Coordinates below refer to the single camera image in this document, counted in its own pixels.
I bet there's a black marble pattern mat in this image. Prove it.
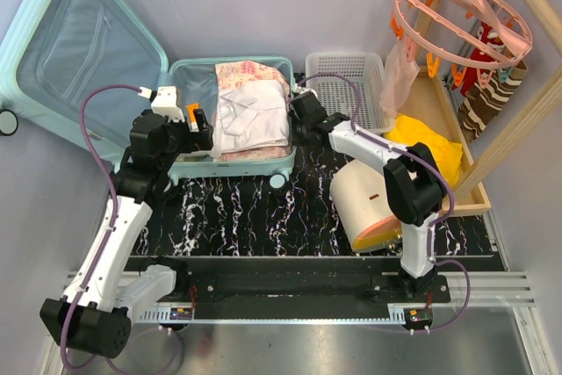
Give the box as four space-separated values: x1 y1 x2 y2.
87 70 506 259

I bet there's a wooden tray base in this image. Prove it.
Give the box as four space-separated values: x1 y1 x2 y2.
400 66 491 217

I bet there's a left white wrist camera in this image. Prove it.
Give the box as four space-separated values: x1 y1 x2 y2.
138 85 185 123

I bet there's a light blue hard-shell suitcase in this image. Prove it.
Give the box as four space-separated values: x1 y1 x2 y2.
1 0 293 164

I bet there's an orange tube white cap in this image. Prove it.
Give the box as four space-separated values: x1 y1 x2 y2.
185 103 199 132

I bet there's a white round drum box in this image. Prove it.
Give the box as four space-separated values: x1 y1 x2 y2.
329 160 401 253

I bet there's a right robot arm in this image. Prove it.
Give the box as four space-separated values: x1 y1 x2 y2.
291 90 450 302

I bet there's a pink round clip hanger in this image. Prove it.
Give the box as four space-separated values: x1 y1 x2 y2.
391 0 533 87

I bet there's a white perforated plastic basket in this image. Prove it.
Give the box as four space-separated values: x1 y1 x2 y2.
305 52 394 134

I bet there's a brown striped cloth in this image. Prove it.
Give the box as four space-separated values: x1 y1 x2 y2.
458 61 528 143

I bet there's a white shirt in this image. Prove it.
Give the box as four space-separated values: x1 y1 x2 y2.
211 80 290 157

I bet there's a translucent pink plastic bag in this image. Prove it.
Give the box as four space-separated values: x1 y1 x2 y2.
379 40 420 118

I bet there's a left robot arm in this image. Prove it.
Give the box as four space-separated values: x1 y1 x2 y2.
40 109 213 367

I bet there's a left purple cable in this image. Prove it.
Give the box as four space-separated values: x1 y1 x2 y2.
57 83 183 375

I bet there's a yellow cloth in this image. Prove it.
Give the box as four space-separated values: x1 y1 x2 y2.
384 115 463 187

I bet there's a cream pink-print cloth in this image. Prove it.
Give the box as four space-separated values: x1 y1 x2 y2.
214 60 291 162

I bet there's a wooden hanger rack frame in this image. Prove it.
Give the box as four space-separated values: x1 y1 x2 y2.
412 0 562 200

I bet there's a red cloth item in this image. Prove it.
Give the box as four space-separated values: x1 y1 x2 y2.
456 23 510 90

